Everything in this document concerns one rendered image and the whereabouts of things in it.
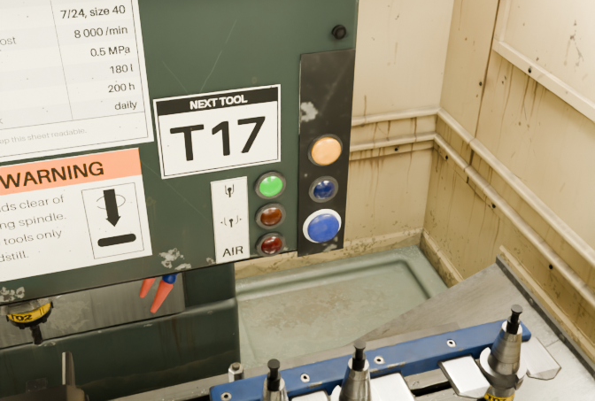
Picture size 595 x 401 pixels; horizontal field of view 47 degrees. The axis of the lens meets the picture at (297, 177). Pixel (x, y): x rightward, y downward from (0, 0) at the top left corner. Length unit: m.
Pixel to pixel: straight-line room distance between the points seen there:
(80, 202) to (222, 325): 1.08
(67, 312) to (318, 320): 0.75
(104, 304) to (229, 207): 0.93
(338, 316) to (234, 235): 1.38
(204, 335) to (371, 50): 0.80
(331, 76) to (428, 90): 1.36
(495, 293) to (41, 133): 1.36
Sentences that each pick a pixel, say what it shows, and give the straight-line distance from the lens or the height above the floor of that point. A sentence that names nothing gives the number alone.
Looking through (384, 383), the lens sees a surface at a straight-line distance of 0.98.
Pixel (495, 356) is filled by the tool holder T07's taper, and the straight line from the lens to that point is 1.00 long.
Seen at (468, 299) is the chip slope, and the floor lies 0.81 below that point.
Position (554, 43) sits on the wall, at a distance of 1.49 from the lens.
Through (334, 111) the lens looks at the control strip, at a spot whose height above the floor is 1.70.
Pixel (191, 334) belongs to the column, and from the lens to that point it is 1.61.
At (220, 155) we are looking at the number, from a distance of 0.56.
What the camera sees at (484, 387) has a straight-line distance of 1.01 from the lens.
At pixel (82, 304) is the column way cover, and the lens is 1.49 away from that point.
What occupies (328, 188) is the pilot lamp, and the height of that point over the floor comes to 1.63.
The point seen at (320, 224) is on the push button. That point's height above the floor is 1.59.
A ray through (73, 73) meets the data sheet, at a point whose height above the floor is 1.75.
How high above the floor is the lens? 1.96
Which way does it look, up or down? 33 degrees down
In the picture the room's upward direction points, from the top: 1 degrees clockwise
